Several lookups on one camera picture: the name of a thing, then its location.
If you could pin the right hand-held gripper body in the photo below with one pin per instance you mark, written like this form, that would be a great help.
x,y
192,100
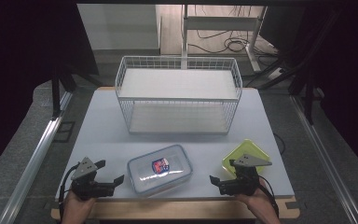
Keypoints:
x,y
244,183

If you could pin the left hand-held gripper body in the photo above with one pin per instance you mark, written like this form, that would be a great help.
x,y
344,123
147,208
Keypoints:
x,y
88,186

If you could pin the clear food container blue lid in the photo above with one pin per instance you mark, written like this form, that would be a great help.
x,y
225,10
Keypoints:
x,y
160,169

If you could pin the person's left hand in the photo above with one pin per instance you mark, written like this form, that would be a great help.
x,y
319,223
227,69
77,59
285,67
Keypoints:
x,y
76,208

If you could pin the person's right hand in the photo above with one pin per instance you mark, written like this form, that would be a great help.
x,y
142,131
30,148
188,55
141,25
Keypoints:
x,y
261,207

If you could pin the black metal stand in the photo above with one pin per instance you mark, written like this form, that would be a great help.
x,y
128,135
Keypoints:
x,y
308,99
56,93

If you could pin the white cabinet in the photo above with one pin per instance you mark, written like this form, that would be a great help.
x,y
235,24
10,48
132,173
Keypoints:
x,y
118,26

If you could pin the aluminium rail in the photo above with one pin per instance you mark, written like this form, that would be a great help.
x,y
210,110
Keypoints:
x,y
323,161
34,161

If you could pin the white metal desk frame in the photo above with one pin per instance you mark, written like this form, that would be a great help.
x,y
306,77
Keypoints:
x,y
220,22

